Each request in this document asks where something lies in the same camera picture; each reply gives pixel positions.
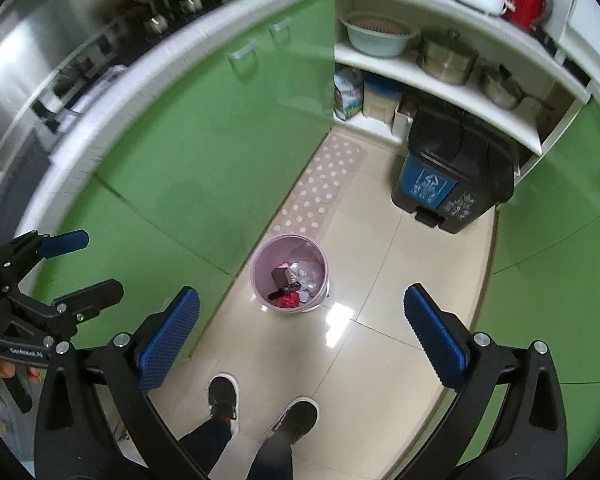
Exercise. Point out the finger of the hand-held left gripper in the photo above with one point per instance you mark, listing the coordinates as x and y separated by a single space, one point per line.
87 297
62 244

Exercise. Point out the large steel pot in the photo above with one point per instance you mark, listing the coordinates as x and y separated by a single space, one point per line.
445 62

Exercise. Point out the person's left hand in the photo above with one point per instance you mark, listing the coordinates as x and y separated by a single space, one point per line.
0 371

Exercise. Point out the red paper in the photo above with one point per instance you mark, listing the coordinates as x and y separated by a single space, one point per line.
289 300

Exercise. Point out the pink trash bin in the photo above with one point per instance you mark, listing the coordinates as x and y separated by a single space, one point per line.
265 260

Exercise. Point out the clear plastic bag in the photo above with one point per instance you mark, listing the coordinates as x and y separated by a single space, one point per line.
307 272

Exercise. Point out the light blue basin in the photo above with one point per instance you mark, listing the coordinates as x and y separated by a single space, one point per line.
380 46

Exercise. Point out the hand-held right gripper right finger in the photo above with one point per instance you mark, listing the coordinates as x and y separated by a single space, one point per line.
435 342

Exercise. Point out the printed bag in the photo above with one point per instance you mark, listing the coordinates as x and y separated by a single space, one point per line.
347 95

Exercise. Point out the person's right shoe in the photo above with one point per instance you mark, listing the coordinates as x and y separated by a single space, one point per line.
297 417

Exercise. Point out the white storage bucket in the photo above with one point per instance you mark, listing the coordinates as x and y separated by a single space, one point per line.
380 102

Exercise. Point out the person's right leg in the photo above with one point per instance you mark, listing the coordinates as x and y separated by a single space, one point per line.
270 460

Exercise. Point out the gas stove burner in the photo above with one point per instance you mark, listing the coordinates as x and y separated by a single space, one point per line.
105 55

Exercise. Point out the pink colander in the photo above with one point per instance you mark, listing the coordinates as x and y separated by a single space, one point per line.
380 24

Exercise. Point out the person's shoe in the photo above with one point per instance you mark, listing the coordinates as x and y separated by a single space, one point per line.
297 417
224 395

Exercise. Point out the small cardboard box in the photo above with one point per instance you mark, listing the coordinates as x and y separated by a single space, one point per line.
402 120

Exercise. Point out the dotted beige floor mat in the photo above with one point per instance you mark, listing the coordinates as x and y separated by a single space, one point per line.
320 185

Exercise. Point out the small steel pot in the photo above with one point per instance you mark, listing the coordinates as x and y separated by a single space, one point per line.
500 90

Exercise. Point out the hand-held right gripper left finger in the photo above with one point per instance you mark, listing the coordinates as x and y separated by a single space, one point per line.
170 342

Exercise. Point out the white open shelf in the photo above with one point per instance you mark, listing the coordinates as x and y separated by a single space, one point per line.
395 67

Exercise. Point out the green kitchen cabinet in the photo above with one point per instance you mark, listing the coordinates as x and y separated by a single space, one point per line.
555 260
180 160

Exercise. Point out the person's left shoe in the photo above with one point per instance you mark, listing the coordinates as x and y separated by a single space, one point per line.
224 395

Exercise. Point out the brown rectangular box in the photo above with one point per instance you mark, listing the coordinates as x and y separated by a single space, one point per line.
280 276

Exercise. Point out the black and blue trash bin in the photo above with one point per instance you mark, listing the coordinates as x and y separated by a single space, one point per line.
460 150

